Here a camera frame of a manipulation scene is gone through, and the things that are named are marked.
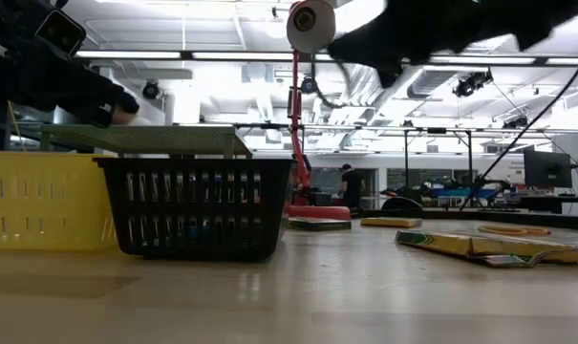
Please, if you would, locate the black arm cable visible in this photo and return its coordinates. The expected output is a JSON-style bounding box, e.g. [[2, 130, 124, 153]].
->
[[459, 43, 578, 212]]

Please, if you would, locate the black background rig frame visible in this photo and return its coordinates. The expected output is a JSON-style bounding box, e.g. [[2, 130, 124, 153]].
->
[[401, 126, 475, 202]]

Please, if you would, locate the dark domed object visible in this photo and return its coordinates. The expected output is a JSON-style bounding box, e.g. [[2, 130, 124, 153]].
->
[[381, 196, 423, 211]]

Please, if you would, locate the ceiling light strip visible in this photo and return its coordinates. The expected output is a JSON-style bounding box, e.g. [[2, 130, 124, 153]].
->
[[191, 51, 294, 61], [75, 50, 182, 60], [429, 55, 537, 66]]

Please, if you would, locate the black ceiling spotlight cluster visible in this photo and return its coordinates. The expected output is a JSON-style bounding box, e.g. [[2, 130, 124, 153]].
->
[[452, 69, 494, 99]]

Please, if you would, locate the black plastic basket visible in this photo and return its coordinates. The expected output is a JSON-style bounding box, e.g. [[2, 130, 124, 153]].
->
[[92, 157, 294, 263]]

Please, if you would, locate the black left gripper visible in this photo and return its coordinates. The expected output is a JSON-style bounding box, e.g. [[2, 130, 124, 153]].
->
[[0, 0, 128, 126]]

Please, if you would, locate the black computer monitor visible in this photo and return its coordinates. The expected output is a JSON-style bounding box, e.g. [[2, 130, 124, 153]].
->
[[523, 150, 574, 190]]

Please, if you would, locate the yellow plastic basket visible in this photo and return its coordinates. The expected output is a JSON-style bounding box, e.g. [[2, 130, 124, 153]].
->
[[0, 151, 119, 252]]

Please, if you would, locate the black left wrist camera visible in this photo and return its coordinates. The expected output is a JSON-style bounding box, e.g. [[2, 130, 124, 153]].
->
[[33, 8, 88, 57]]

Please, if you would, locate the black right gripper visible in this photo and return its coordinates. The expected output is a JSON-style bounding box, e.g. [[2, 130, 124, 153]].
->
[[326, 0, 514, 90]]

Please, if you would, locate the yellow crayon box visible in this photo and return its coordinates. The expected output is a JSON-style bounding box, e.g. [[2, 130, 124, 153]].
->
[[287, 217, 353, 232], [359, 217, 423, 229], [395, 229, 578, 269]]

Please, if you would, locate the person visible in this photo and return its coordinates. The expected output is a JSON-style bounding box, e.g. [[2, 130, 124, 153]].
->
[[338, 163, 366, 211], [111, 89, 141, 127]]

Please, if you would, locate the black ceiling camera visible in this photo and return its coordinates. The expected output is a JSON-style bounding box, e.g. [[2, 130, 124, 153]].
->
[[299, 75, 318, 96], [141, 79, 161, 101]]

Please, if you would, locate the orange rubber band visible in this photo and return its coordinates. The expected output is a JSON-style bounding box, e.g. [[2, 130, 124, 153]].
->
[[477, 224, 553, 238]]

